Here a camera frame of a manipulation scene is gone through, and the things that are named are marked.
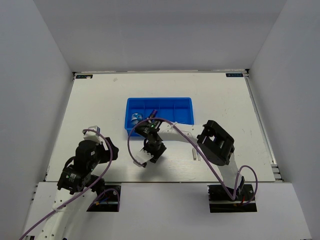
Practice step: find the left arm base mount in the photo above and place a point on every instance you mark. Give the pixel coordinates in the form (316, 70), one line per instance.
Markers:
(108, 200)

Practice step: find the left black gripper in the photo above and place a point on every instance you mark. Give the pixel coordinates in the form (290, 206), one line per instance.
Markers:
(106, 153)

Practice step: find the left corner label sticker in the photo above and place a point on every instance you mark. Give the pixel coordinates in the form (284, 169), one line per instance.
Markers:
(84, 76)

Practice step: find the blue divided plastic tray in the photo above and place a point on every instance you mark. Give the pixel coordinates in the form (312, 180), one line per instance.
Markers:
(174, 109)

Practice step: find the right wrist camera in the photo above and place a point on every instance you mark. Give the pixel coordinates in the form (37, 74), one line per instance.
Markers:
(142, 157)

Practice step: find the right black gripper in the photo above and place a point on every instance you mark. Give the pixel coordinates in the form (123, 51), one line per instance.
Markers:
(156, 155)

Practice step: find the purple cap black highlighter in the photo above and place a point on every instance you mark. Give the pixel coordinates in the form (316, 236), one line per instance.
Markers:
(153, 114)

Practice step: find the right corner label sticker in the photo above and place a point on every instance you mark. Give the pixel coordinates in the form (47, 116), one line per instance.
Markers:
(234, 75)

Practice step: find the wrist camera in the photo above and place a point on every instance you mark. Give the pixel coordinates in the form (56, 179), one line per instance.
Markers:
(92, 133)
(142, 157)

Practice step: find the corner label sticker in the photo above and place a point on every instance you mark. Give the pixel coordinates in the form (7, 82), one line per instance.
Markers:
(234, 75)
(84, 76)

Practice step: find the blue pen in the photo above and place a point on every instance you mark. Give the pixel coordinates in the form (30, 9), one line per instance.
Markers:
(199, 157)

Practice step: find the aluminium table rail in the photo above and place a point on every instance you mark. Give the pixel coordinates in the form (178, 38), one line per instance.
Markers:
(273, 162)

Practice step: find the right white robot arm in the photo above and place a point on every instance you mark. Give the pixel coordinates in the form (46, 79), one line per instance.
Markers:
(210, 140)

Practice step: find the white eraser stick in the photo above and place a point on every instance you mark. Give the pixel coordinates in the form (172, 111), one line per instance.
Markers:
(194, 154)

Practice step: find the blue white tape roll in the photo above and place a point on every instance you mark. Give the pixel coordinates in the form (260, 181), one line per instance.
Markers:
(136, 117)

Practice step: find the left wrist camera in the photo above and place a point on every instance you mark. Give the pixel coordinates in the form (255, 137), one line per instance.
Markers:
(92, 133)

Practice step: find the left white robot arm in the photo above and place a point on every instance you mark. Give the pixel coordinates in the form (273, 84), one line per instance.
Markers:
(79, 190)

